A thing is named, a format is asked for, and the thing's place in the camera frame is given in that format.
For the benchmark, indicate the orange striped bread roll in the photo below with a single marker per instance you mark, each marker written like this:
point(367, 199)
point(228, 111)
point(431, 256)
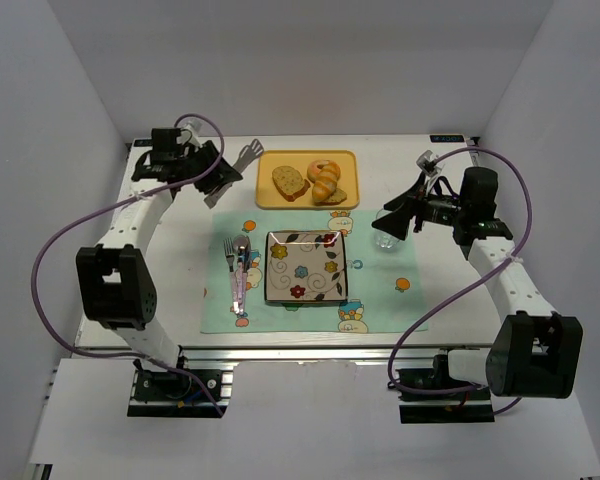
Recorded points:
point(326, 182)

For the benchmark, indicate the pink glazed donut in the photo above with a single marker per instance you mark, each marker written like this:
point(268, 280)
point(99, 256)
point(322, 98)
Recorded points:
point(315, 168)

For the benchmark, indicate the pink handled spoon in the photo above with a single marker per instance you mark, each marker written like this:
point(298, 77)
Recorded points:
point(235, 246)

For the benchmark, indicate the clear drinking glass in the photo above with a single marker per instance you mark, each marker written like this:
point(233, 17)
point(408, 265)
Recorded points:
point(385, 241)

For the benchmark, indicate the aluminium table frame rail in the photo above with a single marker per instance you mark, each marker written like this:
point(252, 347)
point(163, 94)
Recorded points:
point(300, 353)

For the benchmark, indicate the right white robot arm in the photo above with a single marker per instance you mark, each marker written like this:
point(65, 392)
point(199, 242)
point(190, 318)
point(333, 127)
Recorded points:
point(536, 351)

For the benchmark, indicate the large seeded bread slice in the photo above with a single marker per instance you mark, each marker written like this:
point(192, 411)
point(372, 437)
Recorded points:
point(289, 182)

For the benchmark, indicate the square floral ceramic plate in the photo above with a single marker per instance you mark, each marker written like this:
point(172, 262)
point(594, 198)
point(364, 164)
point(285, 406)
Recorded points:
point(305, 267)

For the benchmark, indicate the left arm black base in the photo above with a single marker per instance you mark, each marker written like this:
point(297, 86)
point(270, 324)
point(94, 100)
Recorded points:
point(164, 394)

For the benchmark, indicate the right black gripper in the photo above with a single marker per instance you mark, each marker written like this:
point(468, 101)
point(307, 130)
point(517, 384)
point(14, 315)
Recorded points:
point(416, 210)

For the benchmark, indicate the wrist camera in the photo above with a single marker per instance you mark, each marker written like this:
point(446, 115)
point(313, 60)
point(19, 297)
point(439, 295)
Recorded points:
point(427, 162)
point(189, 132)

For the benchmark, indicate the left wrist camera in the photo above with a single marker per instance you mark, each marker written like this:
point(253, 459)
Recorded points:
point(189, 132)

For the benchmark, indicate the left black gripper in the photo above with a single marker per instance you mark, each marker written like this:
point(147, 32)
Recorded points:
point(206, 167)

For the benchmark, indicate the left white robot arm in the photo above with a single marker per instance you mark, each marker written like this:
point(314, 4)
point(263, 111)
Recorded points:
point(116, 286)

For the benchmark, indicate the green cartoon placemat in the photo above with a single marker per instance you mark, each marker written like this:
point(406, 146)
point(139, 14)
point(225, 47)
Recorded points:
point(385, 293)

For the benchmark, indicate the yellow plastic tray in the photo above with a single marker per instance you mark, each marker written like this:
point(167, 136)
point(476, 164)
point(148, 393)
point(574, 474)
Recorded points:
point(268, 197)

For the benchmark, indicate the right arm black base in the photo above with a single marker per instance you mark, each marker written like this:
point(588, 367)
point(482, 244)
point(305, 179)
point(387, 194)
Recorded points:
point(441, 399)

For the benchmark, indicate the pink handled fork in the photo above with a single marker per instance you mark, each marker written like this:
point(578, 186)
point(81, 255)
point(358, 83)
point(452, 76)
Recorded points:
point(229, 257)

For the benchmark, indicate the small seeded bread slice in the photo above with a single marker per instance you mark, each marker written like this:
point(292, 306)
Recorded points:
point(337, 197)

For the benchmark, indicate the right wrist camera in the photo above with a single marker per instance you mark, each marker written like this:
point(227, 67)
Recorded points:
point(427, 162)

